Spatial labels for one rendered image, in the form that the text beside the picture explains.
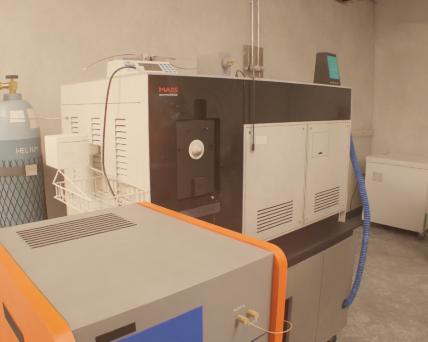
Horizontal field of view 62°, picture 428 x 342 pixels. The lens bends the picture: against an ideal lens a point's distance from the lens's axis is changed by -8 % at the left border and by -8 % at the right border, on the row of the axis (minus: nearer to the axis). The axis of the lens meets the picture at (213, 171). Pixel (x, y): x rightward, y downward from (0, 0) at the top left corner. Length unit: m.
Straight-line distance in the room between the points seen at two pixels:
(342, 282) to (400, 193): 2.28
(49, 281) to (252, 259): 0.28
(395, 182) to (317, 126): 2.59
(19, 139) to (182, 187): 0.82
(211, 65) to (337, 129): 0.67
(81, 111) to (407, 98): 3.99
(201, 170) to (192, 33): 1.60
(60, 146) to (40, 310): 0.91
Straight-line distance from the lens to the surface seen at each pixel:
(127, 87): 1.20
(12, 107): 1.77
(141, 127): 1.13
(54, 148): 1.33
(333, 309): 2.12
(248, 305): 0.59
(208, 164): 1.27
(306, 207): 1.76
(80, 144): 1.34
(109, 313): 0.44
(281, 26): 3.46
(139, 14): 2.50
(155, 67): 1.55
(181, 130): 1.19
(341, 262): 2.02
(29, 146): 1.77
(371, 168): 4.34
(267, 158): 1.48
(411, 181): 4.20
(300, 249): 1.70
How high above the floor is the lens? 1.35
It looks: 10 degrees down
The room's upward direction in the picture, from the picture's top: straight up
